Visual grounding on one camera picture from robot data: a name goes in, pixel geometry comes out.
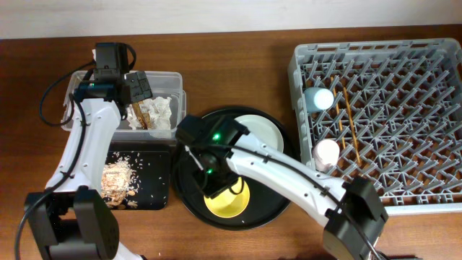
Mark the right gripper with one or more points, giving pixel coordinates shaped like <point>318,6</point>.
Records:
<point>210,190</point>

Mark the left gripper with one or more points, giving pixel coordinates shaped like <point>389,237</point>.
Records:
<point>138,81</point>

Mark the yellow bowl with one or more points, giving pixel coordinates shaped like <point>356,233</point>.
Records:
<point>231,202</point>

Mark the white napkin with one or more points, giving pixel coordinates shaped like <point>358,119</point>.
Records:
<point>159,110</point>

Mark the gold snack wrapper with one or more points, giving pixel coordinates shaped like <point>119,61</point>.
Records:
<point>141,110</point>

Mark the grey plate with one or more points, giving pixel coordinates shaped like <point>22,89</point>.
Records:
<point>264,129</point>

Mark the food scraps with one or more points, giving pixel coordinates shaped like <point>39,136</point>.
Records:
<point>120,181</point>

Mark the pink cup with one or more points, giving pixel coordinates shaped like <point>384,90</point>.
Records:
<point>326,154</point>

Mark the blue cup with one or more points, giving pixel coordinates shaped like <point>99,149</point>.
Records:
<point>318,99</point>

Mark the wooden chopstick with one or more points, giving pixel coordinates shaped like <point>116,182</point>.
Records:
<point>351,123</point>
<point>337,108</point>

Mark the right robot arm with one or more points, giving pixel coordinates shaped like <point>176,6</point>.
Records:
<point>350,212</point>

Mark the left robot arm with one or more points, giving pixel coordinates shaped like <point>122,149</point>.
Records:
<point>69,219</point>

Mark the grey dishwasher rack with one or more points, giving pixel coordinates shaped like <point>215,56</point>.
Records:
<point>405,97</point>

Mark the clear plastic bin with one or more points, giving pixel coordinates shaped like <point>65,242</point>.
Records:
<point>163,84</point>

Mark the round black serving tray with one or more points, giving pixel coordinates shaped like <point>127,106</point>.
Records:
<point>265,204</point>

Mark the black rectangular tray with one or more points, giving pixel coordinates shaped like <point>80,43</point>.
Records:
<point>154,172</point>

